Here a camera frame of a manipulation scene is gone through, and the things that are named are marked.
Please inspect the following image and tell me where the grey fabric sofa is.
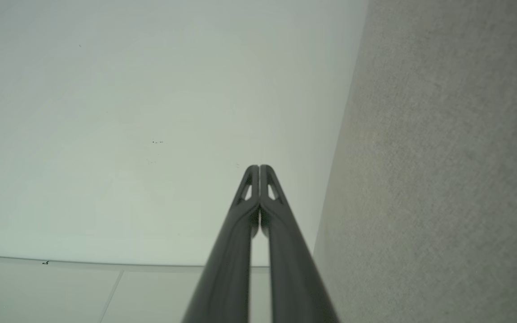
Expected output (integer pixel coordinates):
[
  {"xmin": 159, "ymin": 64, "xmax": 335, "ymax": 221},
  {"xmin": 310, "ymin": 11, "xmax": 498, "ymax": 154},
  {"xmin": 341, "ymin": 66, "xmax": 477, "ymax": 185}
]
[{"xmin": 313, "ymin": 0, "xmax": 517, "ymax": 323}]

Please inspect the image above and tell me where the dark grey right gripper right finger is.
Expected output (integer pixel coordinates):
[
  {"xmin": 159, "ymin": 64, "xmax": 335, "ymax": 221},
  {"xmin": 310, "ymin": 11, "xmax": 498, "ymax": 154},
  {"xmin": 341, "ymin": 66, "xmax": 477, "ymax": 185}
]
[{"xmin": 259, "ymin": 165, "xmax": 340, "ymax": 323}]

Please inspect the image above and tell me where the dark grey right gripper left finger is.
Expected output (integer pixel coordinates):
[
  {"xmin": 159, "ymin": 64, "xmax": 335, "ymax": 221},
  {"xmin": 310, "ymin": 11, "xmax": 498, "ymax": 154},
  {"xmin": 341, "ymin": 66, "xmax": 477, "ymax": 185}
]
[{"xmin": 182, "ymin": 165, "xmax": 260, "ymax": 323}]

